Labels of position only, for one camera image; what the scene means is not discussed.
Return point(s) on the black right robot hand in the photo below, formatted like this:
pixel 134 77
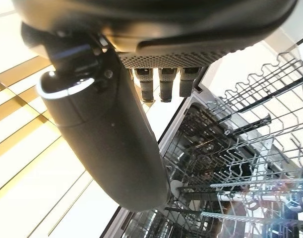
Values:
pixel 104 138

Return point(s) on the stainless steel dishwasher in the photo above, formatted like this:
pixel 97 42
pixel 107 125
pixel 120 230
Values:
pixel 191 138

